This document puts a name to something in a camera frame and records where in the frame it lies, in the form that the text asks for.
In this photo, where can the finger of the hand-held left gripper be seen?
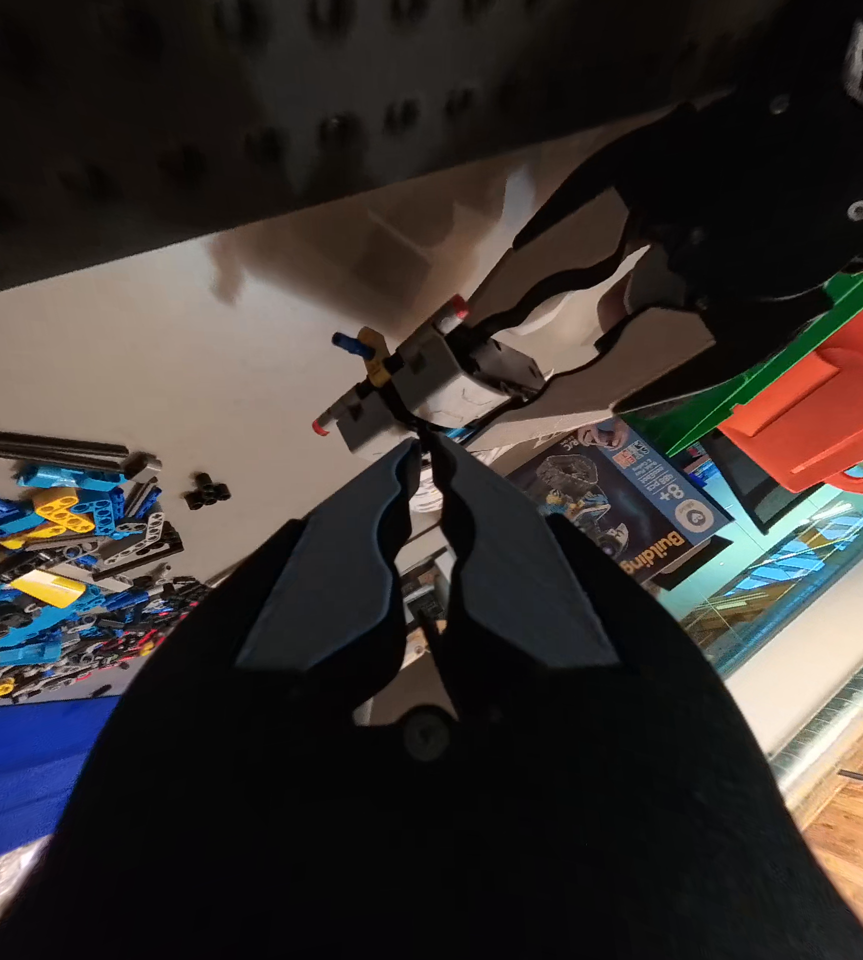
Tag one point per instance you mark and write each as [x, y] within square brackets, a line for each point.
[551, 255]
[641, 360]

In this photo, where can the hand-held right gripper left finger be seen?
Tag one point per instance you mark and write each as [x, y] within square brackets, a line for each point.
[319, 592]

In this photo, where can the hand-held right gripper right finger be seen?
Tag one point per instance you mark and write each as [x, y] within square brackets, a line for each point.
[529, 592]

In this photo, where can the grey black toy brick assembly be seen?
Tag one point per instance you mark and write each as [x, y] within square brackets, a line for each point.
[431, 375]

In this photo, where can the pile of small toy pieces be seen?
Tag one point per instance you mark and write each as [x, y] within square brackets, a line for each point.
[26, 600]

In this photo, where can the person's left hand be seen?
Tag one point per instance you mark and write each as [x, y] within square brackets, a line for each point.
[619, 300]

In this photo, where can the toy building kit box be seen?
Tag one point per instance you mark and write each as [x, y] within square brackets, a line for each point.
[626, 480]

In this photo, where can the green plastic bin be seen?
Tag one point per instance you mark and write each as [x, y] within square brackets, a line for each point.
[776, 360]

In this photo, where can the black toy connector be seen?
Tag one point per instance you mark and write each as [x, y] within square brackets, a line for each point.
[206, 491]

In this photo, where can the orange plastic bin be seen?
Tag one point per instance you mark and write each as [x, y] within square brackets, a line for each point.
[814, 420]

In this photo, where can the black dimpled pad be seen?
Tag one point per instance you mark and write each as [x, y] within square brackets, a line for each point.
[251, 112]

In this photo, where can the blue plastic bin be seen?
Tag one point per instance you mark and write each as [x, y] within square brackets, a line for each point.
[11, 772]

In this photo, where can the silver ventilation duct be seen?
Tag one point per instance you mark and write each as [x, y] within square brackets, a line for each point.
[836, 720]

